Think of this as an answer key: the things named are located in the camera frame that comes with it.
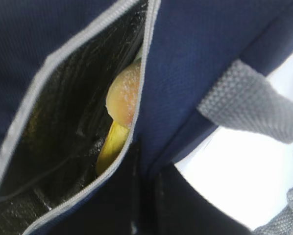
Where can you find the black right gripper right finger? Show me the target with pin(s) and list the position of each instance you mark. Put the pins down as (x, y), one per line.
(181, 210)

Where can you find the navy blue lunch bag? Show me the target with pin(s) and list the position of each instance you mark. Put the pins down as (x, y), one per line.
(204, 65)

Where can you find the brown bread roll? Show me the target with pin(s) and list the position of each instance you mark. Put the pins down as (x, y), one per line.
(122, 95)

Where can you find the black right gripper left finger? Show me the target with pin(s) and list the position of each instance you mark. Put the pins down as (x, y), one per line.
(111, 209)

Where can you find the yellow banana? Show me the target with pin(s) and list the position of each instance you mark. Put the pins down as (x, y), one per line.
(112, 146)

